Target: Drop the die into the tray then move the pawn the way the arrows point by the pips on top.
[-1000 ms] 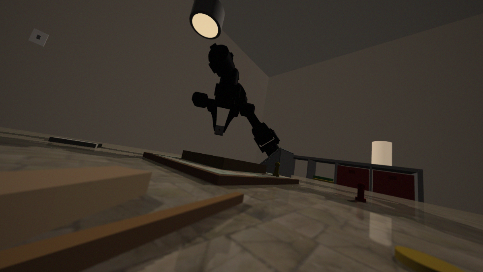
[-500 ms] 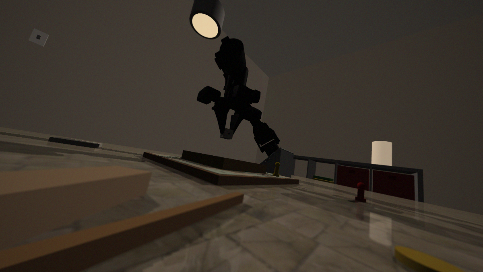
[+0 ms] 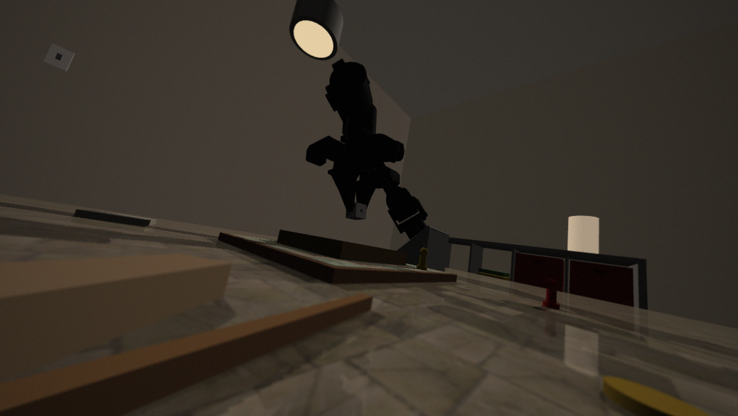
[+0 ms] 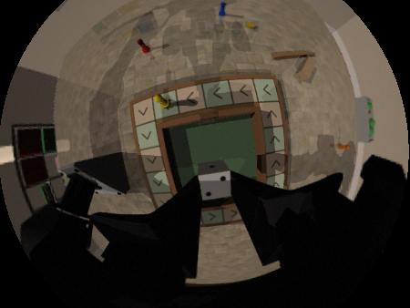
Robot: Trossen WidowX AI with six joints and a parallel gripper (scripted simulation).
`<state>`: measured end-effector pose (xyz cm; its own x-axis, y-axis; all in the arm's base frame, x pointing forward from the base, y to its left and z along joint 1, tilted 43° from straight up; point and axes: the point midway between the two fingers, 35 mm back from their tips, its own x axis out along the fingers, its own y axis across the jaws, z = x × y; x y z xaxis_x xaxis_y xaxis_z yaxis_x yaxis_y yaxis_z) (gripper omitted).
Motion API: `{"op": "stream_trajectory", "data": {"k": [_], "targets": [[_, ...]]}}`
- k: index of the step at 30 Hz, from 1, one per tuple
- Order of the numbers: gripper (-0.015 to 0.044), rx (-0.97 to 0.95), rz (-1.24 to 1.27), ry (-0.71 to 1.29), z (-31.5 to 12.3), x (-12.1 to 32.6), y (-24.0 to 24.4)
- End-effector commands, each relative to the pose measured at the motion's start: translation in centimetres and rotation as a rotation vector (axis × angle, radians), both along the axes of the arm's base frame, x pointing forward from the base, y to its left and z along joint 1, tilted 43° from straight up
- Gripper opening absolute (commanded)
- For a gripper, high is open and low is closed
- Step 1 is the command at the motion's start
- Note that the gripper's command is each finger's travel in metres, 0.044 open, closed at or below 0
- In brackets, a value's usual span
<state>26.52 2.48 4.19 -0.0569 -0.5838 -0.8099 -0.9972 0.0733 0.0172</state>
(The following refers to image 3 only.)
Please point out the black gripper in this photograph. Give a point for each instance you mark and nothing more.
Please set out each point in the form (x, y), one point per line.
(347, 167)

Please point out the dark red game pawn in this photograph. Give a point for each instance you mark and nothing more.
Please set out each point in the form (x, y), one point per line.
(551, 295)

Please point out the white die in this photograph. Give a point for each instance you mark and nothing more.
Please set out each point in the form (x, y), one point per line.
(358, 213)

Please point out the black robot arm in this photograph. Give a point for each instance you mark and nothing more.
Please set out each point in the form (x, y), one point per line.
(349, 94)

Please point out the yellow game pawn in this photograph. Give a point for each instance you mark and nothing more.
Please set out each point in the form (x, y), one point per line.
(422, 260)

